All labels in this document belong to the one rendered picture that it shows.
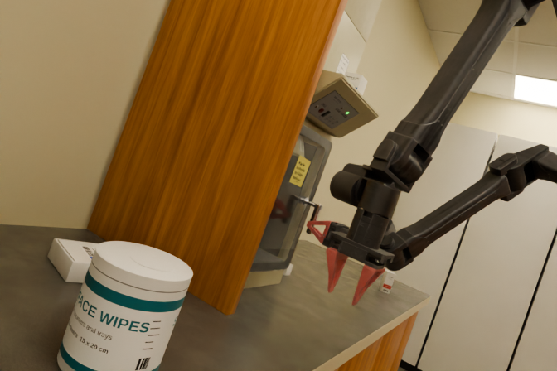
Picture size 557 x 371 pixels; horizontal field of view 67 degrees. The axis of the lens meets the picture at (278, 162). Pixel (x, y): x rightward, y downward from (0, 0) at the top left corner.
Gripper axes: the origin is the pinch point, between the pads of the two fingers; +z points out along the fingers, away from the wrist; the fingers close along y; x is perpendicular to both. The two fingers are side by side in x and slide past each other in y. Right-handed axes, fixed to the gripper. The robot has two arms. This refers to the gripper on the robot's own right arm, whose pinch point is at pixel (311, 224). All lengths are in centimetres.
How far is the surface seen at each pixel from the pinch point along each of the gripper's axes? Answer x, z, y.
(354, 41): -53, 6, 3
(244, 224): 1.9, -0.4, 34.7
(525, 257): -13, -62, -284
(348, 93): -34.5, -5.0, 18.0
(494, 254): -7, -41, -284
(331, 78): -35.0, -3.7, 26.7
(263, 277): 17.7, 5.1, 6.3
